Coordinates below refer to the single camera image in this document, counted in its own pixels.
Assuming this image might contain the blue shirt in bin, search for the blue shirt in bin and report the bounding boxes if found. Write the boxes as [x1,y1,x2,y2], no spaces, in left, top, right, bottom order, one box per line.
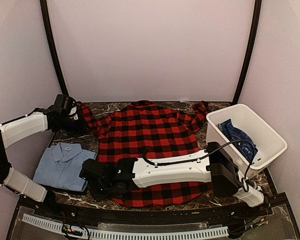
[216,119,258,163]

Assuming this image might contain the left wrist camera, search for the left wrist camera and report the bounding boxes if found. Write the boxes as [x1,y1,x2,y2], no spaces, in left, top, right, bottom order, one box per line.
[69,101,82,120]

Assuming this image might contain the clear acrylic plate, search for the clear acrylic plate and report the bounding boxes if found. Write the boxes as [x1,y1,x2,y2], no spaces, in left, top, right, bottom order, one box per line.
[5,205,66,240]
[240,204,300,240]

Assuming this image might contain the white slotted cable duct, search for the white slotted cable duct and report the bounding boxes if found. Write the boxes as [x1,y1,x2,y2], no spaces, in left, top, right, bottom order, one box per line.
[22,213,229,240]

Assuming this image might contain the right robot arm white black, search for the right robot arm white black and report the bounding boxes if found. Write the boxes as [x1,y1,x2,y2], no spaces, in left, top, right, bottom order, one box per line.
[79,142,267,217]

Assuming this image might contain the white plastic bin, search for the white plastic bin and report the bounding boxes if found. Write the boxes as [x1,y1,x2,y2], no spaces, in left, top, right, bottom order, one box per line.
[205,103,288,179]

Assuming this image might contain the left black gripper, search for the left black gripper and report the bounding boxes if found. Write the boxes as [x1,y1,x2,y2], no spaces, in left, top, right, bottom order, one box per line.
[55,115,92,138]

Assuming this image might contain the red black plaid shirt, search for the red black plaid shirt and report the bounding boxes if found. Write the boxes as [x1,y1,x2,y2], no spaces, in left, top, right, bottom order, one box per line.
[79,100,212,208]

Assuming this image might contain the left clear acrylic plate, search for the left clear acrylic plate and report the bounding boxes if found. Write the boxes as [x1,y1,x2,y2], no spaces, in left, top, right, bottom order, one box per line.
[5,205,66,240]

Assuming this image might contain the right clear acrylic plate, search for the right clear acrylic plate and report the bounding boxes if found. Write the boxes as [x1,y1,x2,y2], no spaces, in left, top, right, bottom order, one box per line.
[240,204,300,240]

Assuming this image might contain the folded light blue shirt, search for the folded light blue shirt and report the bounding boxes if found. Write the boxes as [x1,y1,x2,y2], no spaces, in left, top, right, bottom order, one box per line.
[33,142,97,193]

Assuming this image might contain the black curved front rail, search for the black curved front rail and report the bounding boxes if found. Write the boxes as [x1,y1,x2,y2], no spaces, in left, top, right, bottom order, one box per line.
[16,193,291,227]

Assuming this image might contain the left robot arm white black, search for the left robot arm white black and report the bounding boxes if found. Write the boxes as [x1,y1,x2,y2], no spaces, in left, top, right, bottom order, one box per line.
[0,94,87,218]

